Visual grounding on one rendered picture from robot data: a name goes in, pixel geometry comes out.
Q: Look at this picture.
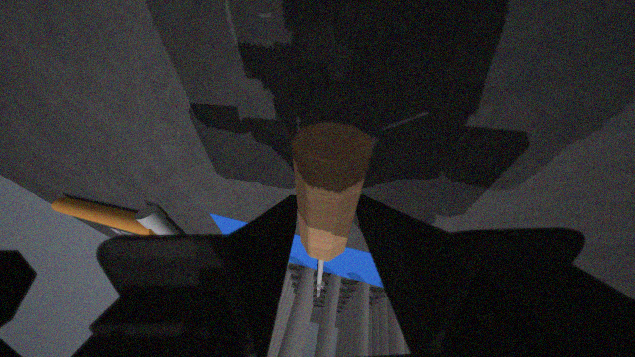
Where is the blue flat strip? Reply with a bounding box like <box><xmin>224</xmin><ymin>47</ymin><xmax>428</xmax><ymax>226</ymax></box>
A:
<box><xmin>209</xmin><ymin>213</ymin><xmax>384</xmax><ymax>288</ymax></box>

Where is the hammer with orange handle and grey head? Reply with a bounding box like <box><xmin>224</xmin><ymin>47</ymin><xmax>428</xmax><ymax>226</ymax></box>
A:
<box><xmin>51</xmin><ymin>197</ymin><xmax>180</xmax><ymax>235</ymax></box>

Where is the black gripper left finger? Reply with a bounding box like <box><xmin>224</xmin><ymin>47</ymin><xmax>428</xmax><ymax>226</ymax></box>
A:
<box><xmin>96</xmin><ymin>195</ymin><xmax>297</xmax><ymax>357</ymax></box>

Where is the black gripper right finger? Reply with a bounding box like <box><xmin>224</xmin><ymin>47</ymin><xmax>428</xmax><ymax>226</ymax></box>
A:
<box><xmin>356</xmin><ymin>194</ymin><xmax>585</xmax><ymax>354</ymax></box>

